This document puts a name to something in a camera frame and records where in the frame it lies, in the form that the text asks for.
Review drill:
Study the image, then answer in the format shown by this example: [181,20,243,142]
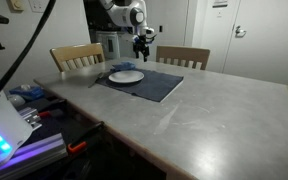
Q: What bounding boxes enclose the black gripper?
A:
[132,40,151,63]

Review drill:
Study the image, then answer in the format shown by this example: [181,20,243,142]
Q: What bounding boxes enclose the blue cloth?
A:
[110,60,137,72]

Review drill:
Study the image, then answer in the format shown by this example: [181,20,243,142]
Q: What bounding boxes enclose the white round plate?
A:
[108,69,145,84]

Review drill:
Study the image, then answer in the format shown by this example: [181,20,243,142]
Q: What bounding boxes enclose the dark blue placemat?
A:
[94,68,185,103]

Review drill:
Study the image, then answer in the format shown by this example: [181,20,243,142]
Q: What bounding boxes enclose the light wooden slat-back chair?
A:
[49,42,106,73]
[155,45,211,71]

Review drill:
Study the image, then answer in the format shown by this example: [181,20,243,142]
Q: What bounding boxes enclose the metal spoon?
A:
[87,71,105,89]

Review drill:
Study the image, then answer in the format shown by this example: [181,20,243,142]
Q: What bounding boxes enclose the black clamp orange-red grip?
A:
[66,120,106,155]
[37,98,69,118]

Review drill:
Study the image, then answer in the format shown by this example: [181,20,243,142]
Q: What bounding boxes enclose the blue tissue box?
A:
[8,84,46,102]

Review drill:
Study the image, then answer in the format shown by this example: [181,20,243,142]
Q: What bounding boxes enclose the white rounded object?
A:
[6,93,26,108]

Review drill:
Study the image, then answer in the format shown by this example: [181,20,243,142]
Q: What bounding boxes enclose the beige round thermostat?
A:
[6,0,25,12]

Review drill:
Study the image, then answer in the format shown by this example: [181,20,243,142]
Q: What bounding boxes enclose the thin black cable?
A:
[145,32,159,43]

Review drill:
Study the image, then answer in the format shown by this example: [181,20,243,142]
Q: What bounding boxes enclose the silver lever door handle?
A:
[234,25,248,38]

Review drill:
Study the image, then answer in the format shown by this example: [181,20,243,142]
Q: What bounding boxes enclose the thick black cable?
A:
[0,0,57,110]

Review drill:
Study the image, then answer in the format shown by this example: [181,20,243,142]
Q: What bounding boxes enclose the silver metal bracket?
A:
[17,107,42,132]

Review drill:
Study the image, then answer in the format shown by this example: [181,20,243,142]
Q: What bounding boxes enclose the aluminium extrusion rail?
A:
[0,132,68,180]

